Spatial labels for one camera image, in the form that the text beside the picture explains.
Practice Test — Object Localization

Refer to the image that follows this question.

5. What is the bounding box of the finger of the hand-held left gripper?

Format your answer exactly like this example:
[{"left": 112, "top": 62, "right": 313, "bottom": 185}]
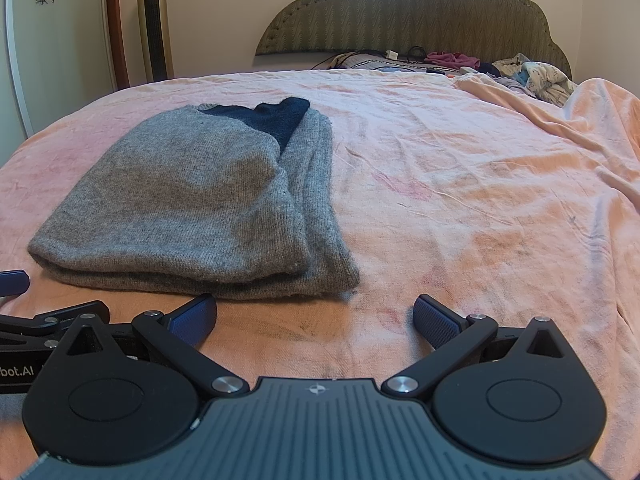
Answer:
[
  {"left": 0, "top": 300, "right": 111, "bottom": 352},
  {"left": 0, "top": 269, "right": 31, "bottom": 297}
]

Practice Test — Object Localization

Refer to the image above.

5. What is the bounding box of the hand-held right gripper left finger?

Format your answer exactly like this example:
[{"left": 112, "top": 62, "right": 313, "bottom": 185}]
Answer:
[{"left": 62, "top": 293, "right": 251, "bottom": 402}]

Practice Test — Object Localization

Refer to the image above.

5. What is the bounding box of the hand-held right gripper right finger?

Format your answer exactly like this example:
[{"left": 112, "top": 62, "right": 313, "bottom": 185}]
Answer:
[{"left": 381, "top": 294, "right": 572, "bottom": 402}]

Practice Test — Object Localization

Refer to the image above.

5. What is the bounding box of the grey sweater with navy sleeves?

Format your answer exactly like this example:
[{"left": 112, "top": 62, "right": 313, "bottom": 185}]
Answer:
[{"left": 27, "top": 96, "right": 362, "bottom": 302}]

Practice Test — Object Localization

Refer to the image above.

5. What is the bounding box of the pink blanket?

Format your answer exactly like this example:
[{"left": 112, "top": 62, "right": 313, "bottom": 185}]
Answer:
[{"left": 0, "top": 69, "right": 640, "bottom": 466}]

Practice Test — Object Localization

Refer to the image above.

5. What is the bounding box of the flower-patterned sliding door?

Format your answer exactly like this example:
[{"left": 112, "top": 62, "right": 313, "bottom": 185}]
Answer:
[{"left": 0, "top": 0, "right": 118, "bottom": 161}]

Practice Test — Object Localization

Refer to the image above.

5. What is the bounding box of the pale blue floral cloth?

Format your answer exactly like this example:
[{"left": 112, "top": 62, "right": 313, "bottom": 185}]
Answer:
[{"left": 510, "top": 60, "right": 573, "bottom": 107}]

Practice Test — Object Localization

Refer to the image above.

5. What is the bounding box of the magenta cloth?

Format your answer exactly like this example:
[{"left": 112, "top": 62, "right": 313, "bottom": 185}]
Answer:
[{"left": 425, "top": 51, "right": 481, "bottom": 72}]

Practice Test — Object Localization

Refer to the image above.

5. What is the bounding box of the grey striped pillow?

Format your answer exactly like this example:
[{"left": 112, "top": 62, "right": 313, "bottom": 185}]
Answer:
[{"left": 327, "top": 51, "right": 451, "bottom": 77}]

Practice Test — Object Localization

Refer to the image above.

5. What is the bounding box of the beige patterned cloth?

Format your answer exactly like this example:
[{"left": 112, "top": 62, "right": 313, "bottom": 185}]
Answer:
[{"left": 492, "top": 53, "right": 528, "bottom": 77}]

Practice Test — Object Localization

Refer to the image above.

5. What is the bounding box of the gold tower heater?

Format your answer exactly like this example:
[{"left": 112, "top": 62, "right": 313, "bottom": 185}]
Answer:
[{"left": 136, "top": 0, "right": 175, "bottom": 83}]

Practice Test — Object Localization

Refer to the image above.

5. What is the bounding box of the olive padded headboard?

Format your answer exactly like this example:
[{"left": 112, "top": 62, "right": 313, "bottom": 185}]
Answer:
[{"left": 255, "top": 0, "right": 573, "bottom": 81}]

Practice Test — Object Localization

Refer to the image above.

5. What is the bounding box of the black cable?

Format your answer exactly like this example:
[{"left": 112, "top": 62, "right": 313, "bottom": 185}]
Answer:
[{"left": 310, "top": 46, "right": 431, "bottom": 68}]

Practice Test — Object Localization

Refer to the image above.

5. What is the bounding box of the brown wooden door frame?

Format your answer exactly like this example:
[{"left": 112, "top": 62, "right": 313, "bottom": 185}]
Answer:
[{"left": 105, "top": 0, "right": 132, "bottom": 92}]

